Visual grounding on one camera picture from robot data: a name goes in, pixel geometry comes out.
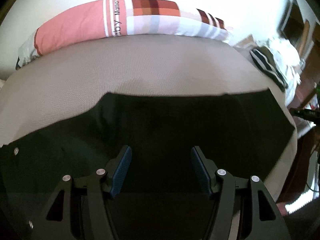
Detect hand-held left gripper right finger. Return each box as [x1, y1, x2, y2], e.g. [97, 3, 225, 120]
[190, 145, 292, 240]

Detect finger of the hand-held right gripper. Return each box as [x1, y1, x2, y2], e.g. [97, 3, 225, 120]
[287, 107, 320, 124]

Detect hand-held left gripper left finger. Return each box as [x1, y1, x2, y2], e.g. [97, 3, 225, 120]
[30, 145, 132, 240]

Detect black pants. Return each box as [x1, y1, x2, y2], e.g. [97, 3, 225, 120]
[0, 92, 298, 240]

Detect brown wooden cabinet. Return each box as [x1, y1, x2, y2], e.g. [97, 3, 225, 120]
[294, 20, 320, 110]

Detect white clothes pile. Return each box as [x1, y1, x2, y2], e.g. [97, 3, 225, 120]
[267, 37, 305, 106]

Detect dark striped cloth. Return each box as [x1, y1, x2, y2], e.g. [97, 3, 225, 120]
[250, 46, 288, 92]

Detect brown cardboard box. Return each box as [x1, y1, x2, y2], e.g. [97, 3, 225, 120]
[234, 34, 268, 53]

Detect dark flat screen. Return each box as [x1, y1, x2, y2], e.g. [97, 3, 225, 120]
[279, 0, 307, 47]

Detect pink patterned pillow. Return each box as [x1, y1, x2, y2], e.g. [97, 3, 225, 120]
[16, 0, 235, 70]

